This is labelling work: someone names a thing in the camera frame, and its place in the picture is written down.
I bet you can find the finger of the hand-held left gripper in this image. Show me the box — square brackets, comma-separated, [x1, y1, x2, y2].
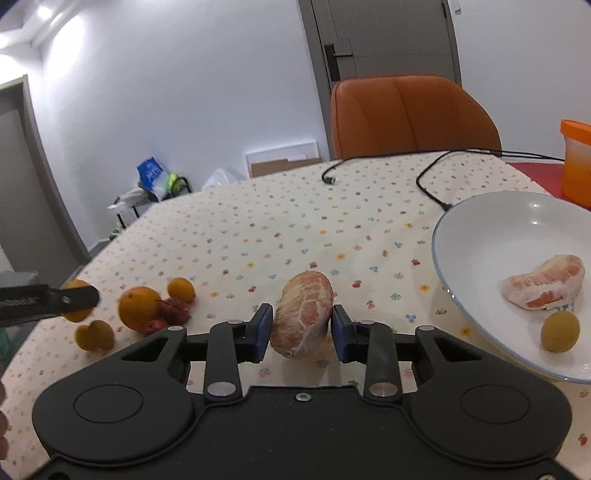
[46, 285, 101, 320]

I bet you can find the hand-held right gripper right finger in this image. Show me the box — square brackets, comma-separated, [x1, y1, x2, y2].
[331, 305, 495, 401]

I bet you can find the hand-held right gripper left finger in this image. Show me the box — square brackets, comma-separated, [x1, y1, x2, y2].
[108, 303, 274, 401]

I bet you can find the peeled pomelo segment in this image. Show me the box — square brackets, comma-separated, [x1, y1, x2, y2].
[502, 254, 585, 311]
[270, 271, 334, 360]

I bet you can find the large orange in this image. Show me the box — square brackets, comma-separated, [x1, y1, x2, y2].
[118, 286, 160, 332]

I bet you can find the small orange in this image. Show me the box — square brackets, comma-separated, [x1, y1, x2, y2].
[167, 277, 196, 304]

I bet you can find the white plate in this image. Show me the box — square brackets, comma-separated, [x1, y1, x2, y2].
[431, 191, 591, 385]

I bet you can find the person's left hand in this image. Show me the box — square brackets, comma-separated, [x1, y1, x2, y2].
[0, 384, 12, 462]

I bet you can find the floral tablecloth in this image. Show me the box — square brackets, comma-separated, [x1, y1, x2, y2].
[0, 150, 591, 480]

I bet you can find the blue bag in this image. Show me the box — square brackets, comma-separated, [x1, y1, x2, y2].
[137, 157, 168, 191]

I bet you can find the white plastic bag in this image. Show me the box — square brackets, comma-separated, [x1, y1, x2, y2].
[202, 168, 246, 191]

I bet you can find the flat cardboard box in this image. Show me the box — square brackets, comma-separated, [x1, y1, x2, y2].
[244, 141, 323, 179]

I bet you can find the small yellow-brown round fruit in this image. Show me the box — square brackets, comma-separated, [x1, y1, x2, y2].
[540, 311, 581, 354]

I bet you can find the orange leather chair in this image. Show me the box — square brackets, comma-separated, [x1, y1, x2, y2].
[329, 76, 503, 161]

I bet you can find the red printed table mat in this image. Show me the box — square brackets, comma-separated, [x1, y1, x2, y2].
[505, 161, 567, 200]

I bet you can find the orange-lid plastic container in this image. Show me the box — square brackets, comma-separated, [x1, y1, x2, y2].
[560, 119, 591, 209]

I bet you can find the grey door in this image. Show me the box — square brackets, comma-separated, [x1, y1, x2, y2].
[297, 0, 463, 158]

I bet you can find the black wire rack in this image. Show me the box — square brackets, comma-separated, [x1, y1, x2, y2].
[108, 174, 193, 232]

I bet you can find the black door handle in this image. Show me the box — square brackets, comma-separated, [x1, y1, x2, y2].
[324, 43, 354, 82]

